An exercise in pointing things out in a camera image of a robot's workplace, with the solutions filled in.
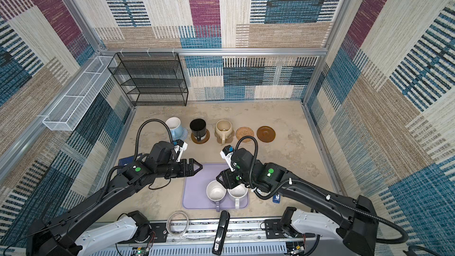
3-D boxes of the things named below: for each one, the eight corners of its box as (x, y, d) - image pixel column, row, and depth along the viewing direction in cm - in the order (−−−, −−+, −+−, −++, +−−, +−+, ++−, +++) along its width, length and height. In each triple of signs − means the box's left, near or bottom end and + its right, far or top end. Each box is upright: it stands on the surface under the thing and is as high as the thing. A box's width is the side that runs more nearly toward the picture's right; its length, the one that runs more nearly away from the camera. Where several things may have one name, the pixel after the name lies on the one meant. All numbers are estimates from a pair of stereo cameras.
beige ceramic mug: (216, 147, 100) (215, 138, 93) (217, 128, 108) (216, 119, 102) (231, 147, 100) (232, 138, 93) (231, 128, 108) (231, 119, 101)
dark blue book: (120, 167, 96) (118, 164, 94) (120, 161, 98) (118, 159, 96) (134, 163, 97) (132, 161, 95) (134, 157, 99) (132, 155, 97)
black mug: (189, 140, 104) (185, 128, 95) (198, 128, 110) (196, 116, 101) (200, 146, 102) (197, 134, 93) (209, 134, 107) (207, 121, 98)
